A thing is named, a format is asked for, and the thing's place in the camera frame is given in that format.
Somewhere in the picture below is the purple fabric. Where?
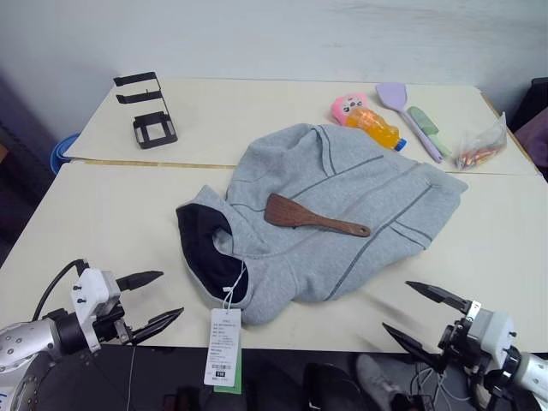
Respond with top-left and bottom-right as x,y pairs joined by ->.
513,115 -> 548,183

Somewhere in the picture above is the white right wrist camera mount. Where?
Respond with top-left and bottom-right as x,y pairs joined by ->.
465,301 -> 515,365

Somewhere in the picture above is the clear bag of colourful pieces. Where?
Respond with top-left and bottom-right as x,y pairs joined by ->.
453,111 -> 509,171

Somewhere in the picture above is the grey shoe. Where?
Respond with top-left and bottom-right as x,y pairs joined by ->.
354,354 -> 413,411

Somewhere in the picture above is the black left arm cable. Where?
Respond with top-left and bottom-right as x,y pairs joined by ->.
32,259 -> 90,322

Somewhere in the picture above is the white paper price tag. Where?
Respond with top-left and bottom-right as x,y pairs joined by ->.
204,259 -> 249,386

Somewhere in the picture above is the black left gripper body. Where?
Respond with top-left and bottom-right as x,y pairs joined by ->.
92,302 -> 134,346

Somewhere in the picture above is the purple silicone spatula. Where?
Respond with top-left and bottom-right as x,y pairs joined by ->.
375,82 -> 445,164

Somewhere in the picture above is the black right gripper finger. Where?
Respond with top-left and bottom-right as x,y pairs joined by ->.
405,280 -> 473,319
381,321 -> 447,373

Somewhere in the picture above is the grey hooded zip jacket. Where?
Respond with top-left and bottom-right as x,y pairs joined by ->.
175,122 -> 470,326

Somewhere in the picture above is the green paper tag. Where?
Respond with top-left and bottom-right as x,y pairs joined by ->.
212,348 -> 244,394

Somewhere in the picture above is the pink plush toy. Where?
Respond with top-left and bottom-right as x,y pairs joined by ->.
329,94 -> 372,126

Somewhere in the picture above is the brown wooden spatula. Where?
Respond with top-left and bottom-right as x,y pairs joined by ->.
263,193 -> 372,238

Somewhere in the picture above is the blue round bucket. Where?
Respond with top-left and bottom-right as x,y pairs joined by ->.
50,132 -> 82,173

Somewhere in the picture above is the orange drink bottle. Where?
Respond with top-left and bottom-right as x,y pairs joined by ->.
345,107 -> 408,152

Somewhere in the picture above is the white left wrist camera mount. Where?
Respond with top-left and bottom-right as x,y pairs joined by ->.
70,268 -> 123,353

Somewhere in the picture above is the green silicone scraper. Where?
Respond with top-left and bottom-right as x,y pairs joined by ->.
406,105 -> 453,158

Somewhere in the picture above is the thin white cable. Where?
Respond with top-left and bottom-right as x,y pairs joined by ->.
409,366 -> 456,411

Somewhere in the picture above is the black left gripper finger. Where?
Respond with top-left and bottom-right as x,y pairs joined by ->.
127,307 -> 186,346
116,270 -> 164,293

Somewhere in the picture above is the dark rounded shape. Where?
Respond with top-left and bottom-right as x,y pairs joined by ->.
8,345 -> 142,411

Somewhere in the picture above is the black shoe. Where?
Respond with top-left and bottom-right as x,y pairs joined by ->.
302,362 -> 365,411

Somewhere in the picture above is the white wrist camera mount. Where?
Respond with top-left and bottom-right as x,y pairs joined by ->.
70,268 -> 123,353
465,301 -> 515,365

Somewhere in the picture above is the black chair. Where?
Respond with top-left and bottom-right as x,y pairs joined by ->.
509,76 -> 548,134

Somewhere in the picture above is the black metal rack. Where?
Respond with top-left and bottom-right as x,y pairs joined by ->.
113,71 -> 179,151

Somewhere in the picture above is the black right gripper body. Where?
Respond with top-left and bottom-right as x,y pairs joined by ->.
437,319 -> 493,372

